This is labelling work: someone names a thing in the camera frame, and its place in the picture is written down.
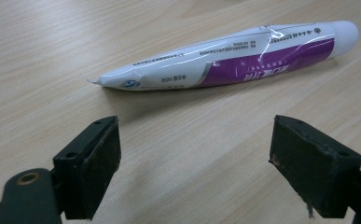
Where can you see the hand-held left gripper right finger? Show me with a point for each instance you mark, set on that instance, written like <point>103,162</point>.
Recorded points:
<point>315,168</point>

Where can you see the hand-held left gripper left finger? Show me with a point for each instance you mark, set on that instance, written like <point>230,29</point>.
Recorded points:
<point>88,168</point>

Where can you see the white and purple toothpaste tube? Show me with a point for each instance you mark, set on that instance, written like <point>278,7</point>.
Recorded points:
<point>231,59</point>

